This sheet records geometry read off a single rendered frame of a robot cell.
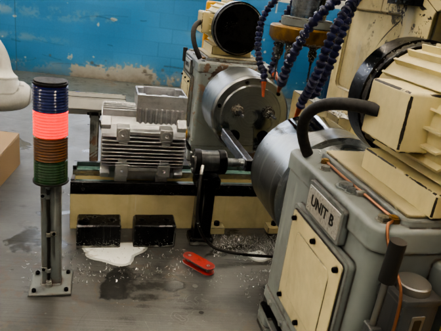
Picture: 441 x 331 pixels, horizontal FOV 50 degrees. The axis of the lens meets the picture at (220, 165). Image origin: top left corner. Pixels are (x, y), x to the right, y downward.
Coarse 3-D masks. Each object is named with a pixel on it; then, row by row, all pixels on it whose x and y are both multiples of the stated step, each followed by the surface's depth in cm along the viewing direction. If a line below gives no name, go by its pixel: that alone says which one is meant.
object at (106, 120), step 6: (102, 102) 120; (102, 120) 108; (108, 120) 109; (180, 120) 113; (102, 126) 109; (108, 126) 109; (180, 126) 113; (186, 126) 113; (180, 132) 114; (102, 168) 113; (108, 168) 113; (174, 168) 117; (180, 168) 118; (102, 174) 113; (108, 174) 113; (174, 174) 116; (180, 174) 117
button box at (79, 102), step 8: (72, 96) 131; (80, 96) 132; (88, 96) 132; (96, 96) 133; (104, 96) 133; (112, 96) 134; (120, 96) 134; (72, 104) 131; (80, 104) 131; (88, 104) 132; (96, 104) 133; (72, 112) 135; (80, 112) 135
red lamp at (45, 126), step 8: (32, 112) 82; (40, 120) 80; (48, 120) 80; (56, 120) 81; (64, 120) 82; (40, 128) 80; (48, 128) 80; (56, 128) 81; (64, 128) 82; (40, 136) 81; (48, 136) 81; (56, 136) 82; (64, 136) 83
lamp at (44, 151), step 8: (40, 144) 82; (48, 144) 82; (56, 144) 82; (64, 144) 84; (40, 152) 82; (48, 152) 82; (56, 152) 83; (64, 152) 84; (40, 160) 83; (48, 160) 82; (56, 160) 83; (64, 160) 84
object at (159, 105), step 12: (144, 96) 110; (156, 96) 111; (168, 96) 121; (144, 108) 111; (156, 108) 112; (168, 108) 113; (180, 108) 113; (144, 120) 112; (156, 120) 113; (168, 120) 114
